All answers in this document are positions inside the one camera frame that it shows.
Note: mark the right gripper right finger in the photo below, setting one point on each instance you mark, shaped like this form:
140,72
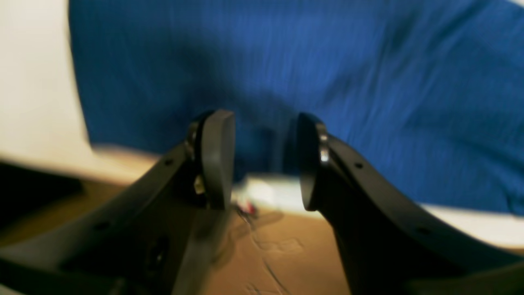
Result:
388,244

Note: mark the dark blue t-shirt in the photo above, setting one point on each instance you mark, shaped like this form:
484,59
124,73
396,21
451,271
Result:
430,92

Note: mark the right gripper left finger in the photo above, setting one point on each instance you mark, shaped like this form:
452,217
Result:
157,237

